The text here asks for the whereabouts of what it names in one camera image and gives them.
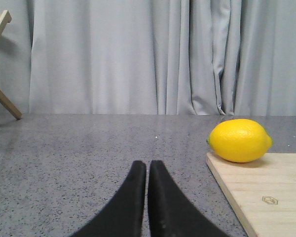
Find grey curtain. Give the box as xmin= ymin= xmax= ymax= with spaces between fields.
xmin=0 ymin=0 xmax=296 ymax=116

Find light wooden cutting board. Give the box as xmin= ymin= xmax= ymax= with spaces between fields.
xmin=206 ymin=152 xmax=296 ymax=237

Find wooden rack frame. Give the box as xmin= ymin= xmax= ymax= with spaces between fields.
xmin=0 ymin=9 xmax=23 ymax=120

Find yellow lemon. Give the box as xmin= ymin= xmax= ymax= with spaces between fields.
xmin=207 ymin=118 xmax=273 ymax=163

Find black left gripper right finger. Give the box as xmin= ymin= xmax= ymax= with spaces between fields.
xmin=148 ymin=160 xmax=228 ymax=237

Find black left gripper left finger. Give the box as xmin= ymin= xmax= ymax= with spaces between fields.
xmin=72 ymin=160 xmax=147 ymax=237

